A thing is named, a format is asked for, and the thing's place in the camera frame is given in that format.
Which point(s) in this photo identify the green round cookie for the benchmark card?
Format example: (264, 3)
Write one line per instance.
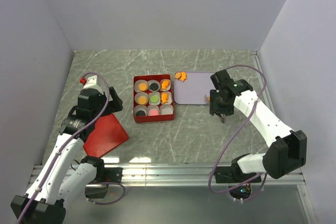
(154, 99)

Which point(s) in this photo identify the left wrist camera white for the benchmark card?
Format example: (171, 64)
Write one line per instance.
(91, 82)

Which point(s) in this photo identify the lavender plastic tray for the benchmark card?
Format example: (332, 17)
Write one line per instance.
(194, 88)

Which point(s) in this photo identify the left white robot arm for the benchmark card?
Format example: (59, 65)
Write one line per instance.
(47, 198)

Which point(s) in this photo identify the orange fish cookie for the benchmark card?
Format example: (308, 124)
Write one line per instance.
(164, 97)
(182, 76)
(165, 84)

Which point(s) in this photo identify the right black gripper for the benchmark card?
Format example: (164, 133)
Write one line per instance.
(213, 106)

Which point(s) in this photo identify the red cookie tin box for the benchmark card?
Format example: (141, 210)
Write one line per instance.
(166, 111)

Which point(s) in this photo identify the aluminium rail frame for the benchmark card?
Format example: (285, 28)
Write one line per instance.
(177, 174)

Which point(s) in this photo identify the orange flower cookie left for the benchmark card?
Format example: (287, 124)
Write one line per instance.
(178, 75)

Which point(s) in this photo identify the orange round cookie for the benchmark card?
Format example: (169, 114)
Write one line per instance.
(143, 87)
(142, 100)

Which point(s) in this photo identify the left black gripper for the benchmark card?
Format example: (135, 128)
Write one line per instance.
(114, 105)

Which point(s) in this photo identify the red tin lid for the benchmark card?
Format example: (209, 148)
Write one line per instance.
(107, 135)

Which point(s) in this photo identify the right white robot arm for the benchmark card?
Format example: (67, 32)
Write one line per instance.
(287, 149)

